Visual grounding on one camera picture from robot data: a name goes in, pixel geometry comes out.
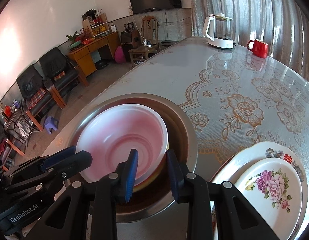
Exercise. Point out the white plate with pink roses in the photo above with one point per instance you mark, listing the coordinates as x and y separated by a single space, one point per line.
269 195

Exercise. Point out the white plate with red characters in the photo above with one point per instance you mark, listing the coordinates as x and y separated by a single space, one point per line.
252 152

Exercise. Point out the small white box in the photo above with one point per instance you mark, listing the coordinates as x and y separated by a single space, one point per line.
113 28

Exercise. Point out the glass side table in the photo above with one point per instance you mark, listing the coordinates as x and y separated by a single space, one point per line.
19 125

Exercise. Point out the wooden desktop shelf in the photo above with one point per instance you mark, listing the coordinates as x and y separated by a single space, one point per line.
97 25

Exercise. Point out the pink bag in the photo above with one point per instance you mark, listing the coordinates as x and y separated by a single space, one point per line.
120 55

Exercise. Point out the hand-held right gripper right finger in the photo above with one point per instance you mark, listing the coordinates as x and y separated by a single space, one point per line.
175 177

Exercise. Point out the white power strip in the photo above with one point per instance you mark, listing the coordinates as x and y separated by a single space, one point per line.
147 43

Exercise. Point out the white electric glass kettle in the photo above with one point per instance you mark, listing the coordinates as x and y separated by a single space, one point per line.
220 40

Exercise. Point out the red mug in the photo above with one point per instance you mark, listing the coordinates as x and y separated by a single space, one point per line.
259 48

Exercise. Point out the red plastic bowl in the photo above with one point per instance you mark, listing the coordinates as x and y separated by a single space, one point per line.
114 135

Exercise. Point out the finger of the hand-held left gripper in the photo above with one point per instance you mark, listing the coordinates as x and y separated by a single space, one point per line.
79 158
60 155

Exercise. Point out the black speaker box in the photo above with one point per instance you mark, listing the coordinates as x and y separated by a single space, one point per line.
128 37

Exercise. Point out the wooden high-back chair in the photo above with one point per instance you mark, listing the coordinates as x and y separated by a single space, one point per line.
142 51

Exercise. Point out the purple plastic stool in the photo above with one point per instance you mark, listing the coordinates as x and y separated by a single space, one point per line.
51 125

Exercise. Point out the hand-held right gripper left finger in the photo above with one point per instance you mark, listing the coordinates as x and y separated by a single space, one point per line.
131 177

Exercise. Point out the wooden desk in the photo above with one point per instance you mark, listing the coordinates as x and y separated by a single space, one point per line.
87 57

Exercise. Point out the grey sheer window curtain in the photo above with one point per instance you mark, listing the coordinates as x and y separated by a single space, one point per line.
257 10

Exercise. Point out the plaid seat cushion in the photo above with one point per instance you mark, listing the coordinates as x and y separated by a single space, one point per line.
37 98
60 76

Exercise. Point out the potted plant on green tray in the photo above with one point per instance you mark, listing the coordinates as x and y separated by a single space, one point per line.
74 42

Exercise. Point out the black leather armchair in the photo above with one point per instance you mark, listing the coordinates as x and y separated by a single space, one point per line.
29 80
53 61

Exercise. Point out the stainless steel basin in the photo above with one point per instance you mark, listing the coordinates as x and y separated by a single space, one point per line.
182 135

